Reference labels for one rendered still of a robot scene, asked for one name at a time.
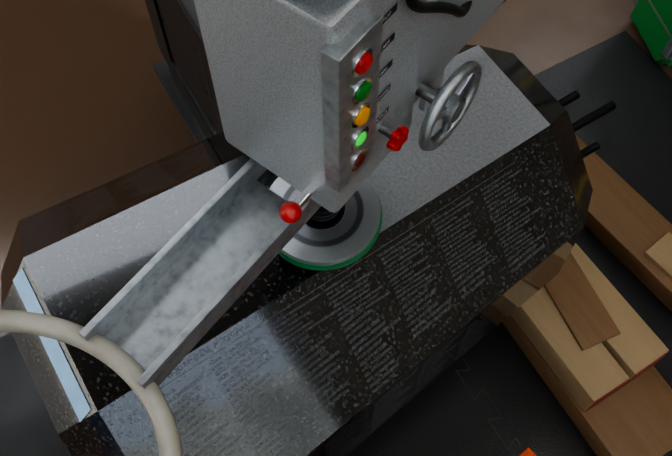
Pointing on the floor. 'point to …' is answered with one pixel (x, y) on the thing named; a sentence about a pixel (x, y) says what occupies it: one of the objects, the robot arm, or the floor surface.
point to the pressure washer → (656, 11)
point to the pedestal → (179, 41)
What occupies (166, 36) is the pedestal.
